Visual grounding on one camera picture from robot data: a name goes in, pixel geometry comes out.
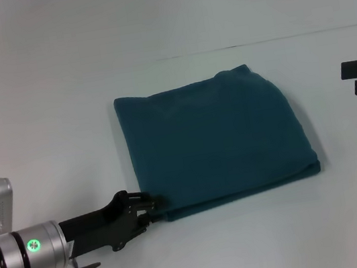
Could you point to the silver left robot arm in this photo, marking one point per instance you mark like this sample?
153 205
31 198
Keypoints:
17 254

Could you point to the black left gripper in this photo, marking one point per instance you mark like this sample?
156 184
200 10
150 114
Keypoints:
101 227

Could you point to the teal blue t-shirt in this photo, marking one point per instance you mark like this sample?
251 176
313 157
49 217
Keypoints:
213 142

